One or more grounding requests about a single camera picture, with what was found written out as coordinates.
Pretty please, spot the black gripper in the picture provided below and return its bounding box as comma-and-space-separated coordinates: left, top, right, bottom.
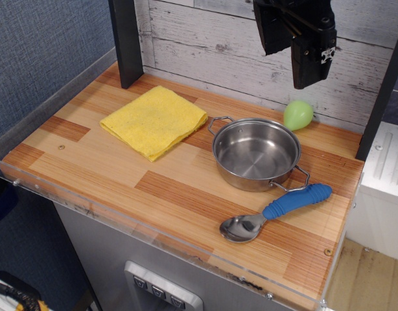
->
253, 1, 336, 89

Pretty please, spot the blue handled metal spoon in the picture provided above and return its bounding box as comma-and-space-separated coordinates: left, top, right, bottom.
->
219, 183, 333, 243

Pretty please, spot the yellow folded towel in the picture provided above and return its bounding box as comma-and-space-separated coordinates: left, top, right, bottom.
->
100, 86, 207, 162

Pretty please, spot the green plastic pear toy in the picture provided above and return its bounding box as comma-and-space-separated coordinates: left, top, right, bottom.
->
283, 100, 314, 131

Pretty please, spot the stainless steel pot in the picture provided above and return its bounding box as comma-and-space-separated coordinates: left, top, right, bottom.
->
208, 116, 310, 192

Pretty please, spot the white aluminium side block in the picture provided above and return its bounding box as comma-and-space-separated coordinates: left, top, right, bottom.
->
346, 122, 398, 260

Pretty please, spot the grey toy cabinet front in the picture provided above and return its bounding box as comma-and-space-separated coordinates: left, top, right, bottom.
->
55, 204, 287, 310

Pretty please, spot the silver button control panel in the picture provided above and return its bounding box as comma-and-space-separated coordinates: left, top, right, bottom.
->
124, 260, 204, 310

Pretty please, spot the clear acrylic table guard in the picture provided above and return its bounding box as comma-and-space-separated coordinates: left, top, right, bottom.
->
0, 52, 369, 310

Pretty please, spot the black vertical post right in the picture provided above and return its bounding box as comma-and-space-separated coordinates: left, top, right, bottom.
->
355, 39, 398, 161

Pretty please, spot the black vertical post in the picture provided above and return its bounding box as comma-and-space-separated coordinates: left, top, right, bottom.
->
108, 0, 143, 89
355, 39, 398, 161

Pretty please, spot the black vertical post left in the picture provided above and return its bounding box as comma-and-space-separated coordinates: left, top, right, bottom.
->
108, 0, 143, 89

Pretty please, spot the cable bundle bottom left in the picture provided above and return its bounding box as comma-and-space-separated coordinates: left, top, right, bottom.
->
0, 270, 51, 311

